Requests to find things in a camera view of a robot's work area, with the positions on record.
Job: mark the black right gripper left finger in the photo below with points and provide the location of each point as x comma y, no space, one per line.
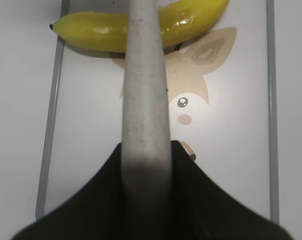
95,212

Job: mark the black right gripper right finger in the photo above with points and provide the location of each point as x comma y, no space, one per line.
201,210

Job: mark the yellow plastic banana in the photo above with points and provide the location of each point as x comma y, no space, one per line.
178,22

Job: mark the white grey-rimmed cutting board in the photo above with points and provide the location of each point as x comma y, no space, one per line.
218,104

